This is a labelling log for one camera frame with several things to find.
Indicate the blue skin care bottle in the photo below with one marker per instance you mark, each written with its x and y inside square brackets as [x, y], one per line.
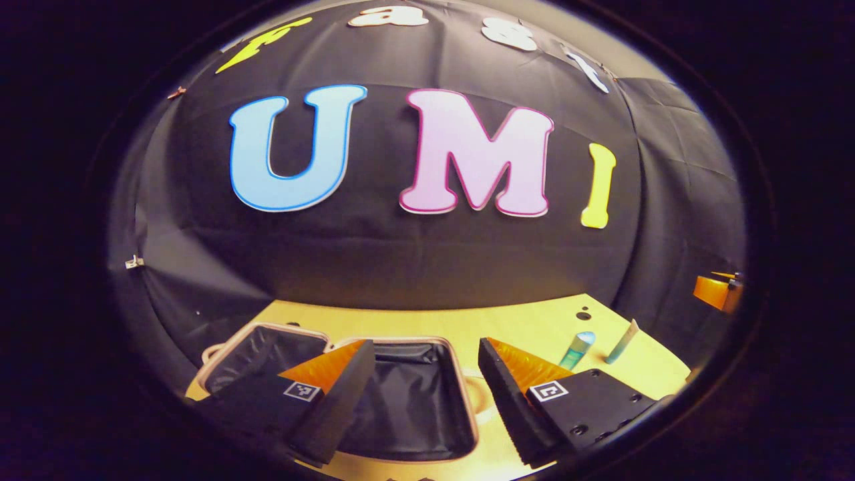
[576, 351]

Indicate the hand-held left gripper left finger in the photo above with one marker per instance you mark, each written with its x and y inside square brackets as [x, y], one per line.
[337, 407]

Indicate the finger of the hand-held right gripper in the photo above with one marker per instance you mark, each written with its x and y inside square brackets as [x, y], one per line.
[711, 292]

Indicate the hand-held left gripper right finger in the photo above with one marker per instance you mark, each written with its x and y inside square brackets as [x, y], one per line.
[502, 407]

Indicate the small red clip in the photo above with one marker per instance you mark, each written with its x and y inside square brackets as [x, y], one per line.
[177, 93]

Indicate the black backdrop cloth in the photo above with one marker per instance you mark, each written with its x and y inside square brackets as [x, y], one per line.
[374, 254]

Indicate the teal skin care tube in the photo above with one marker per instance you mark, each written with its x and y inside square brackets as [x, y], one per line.
[622, 342]

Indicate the small white clip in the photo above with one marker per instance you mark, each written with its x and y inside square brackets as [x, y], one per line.
[134, 262]

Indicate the pink suitcase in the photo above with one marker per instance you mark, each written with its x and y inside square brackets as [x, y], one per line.
[407, 401]

